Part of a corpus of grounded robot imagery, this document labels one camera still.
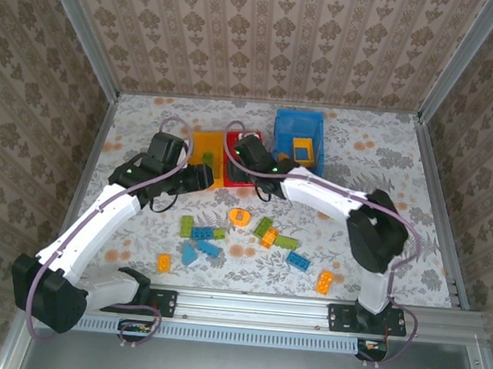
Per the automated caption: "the red plastic bin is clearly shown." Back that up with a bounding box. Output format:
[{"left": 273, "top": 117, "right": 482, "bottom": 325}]
[{"left": 220, "top": 130, "right": 264, "bottom": 192}]

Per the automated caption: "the floral patterned tablecloth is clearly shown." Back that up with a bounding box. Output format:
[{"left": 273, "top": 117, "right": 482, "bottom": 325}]
[{"left": 71, "top": 86, "right": 471, "bottom": 311}]

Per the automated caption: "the slotted white cable duct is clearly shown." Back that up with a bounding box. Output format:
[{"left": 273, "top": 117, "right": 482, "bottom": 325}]
[{"left": 71, "top": 311, "right": 367, "bottom": 357}]

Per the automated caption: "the aluminium cross rail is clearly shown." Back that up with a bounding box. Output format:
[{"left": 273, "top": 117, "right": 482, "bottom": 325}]
[{"left": 116, "top": 85, "right": 421, "bottom": 121}]

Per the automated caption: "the blue sloped lego brick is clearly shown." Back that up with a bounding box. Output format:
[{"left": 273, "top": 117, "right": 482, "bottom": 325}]
[{"left": 180, "top": 242, "right": 200, "bottom": 268}]

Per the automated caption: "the aluminium side rail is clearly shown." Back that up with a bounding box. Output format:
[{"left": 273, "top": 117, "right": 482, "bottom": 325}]
[
  {"left": 0, "top": 84, "right": 120, "bottom": 369},
  {"left": 396, "top": 114, "right": 487, "bottom": 311}
]

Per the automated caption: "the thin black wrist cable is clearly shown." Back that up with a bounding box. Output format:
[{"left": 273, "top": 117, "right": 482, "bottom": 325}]
[
  {"left": 146, "top": 191, "right": 180, "bottom": 216},
  {"left": 251, "top": 180, "right": 276, "bottom": 204}
]

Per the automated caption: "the aluminium frame post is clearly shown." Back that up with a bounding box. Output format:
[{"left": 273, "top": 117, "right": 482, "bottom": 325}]
[
  {"left": 416, "top": 0, "right": 493, "bottom": 127},
  {"left": 28, "top": 0, "right": 129, "bottom": 101}
]

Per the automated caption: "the yellow plastic bin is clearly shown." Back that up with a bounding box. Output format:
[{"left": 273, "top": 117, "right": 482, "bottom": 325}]
[{"left": 184, "top": 129, "right": 229, "bottom": 191}]

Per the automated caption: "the blue plastic bin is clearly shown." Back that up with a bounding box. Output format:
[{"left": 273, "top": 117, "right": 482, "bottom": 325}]
[{"left": 269, "top": 107, "right": 330, "bottom": 178}]

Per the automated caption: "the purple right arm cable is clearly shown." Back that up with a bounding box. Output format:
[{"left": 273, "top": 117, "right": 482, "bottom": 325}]
[{"left": 204, "top": 119, "right": 435, "bottom": 369}]

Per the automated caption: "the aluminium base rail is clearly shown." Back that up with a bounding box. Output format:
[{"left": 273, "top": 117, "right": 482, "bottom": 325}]
[{"left": 88, "top": 278, "right": 487, "bottom": 347}]

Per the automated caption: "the yellow square frame lego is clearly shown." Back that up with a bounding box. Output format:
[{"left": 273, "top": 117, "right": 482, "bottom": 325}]
[{"left": 290, "top": 137, "right": 317, "bottom": 164}]

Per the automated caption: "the orange round lego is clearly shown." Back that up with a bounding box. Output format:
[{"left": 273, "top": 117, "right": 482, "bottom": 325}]
[{"left": 227, "top": 207, "right": 253, "bottom": 228}]

